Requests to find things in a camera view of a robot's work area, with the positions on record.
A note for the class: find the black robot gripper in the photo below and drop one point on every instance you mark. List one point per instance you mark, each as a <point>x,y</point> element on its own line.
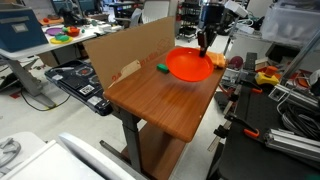
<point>210,30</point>

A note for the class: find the orange plastic plate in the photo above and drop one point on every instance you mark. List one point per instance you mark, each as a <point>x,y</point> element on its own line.
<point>189,64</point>

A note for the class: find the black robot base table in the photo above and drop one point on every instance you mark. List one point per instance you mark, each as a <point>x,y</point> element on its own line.
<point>253,150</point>

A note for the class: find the yellow plate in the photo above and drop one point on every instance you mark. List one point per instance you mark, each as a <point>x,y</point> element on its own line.
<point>57,41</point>

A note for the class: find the purple plate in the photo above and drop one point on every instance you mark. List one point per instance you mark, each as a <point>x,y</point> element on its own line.
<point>53,31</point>

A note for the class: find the folded orange towel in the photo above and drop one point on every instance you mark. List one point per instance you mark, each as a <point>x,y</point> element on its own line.
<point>218,59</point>

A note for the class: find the thin grey tripod pole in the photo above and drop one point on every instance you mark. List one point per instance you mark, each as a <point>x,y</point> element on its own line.
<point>231,35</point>

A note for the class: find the maroon ball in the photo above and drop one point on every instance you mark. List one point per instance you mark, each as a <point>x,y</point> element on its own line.
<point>236,61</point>

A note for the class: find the green rectangular block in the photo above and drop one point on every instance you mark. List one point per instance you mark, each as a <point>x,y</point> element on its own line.
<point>162,68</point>

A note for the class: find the black remote control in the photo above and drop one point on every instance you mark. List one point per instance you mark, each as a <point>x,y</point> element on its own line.
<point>251,61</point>

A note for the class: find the wooden table with grey leg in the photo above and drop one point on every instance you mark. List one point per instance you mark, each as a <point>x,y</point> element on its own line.
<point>160,100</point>

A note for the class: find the grey office chair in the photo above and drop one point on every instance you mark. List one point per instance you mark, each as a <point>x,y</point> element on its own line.
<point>135,18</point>

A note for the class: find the brown cardboard panel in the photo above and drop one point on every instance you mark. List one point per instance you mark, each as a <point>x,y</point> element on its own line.
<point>130,50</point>

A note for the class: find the yellow emergency stop button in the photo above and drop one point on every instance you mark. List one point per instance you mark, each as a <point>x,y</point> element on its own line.
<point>267,77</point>

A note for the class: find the clear plastic storage bin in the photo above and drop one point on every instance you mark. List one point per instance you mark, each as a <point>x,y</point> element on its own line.
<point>290,23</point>

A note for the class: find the slanted grey metal pole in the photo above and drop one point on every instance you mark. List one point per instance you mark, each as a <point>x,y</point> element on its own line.
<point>300,55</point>

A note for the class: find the silver aluminium extrusion beam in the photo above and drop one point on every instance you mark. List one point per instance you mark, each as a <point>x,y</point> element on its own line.
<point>293,143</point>
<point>293,95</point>

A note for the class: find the dark blue floor case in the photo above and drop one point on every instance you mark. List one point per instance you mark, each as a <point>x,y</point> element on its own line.
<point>80,83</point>

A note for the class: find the red bowl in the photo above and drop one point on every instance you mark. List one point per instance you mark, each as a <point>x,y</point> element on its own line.
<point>73,32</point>

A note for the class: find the green toy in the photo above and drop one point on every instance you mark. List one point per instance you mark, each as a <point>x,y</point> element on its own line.
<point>62,37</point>

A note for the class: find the white desk with grey legs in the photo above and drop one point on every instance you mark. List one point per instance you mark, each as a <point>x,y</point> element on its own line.
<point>36,50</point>

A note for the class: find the blue storage box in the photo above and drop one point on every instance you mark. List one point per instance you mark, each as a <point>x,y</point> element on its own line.
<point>18,31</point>

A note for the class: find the white plastic furniture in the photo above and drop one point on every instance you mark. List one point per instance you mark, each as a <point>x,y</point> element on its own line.
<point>50,160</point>

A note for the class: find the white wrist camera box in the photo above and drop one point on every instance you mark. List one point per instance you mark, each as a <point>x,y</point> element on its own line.
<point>236,8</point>

